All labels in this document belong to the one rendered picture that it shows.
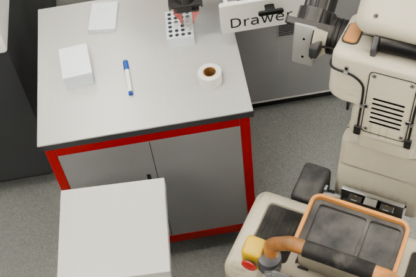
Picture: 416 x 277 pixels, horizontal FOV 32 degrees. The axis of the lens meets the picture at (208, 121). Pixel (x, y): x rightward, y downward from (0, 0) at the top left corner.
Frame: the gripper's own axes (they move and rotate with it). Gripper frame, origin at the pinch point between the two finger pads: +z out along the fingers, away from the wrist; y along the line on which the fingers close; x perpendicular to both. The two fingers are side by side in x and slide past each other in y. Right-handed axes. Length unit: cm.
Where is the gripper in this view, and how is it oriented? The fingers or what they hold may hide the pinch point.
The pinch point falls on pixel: (187, 20)
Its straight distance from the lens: 226.4
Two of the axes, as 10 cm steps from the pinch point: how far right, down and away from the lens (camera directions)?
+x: 0.9, 7.7, -6.3
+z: 0.8, 6.2, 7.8
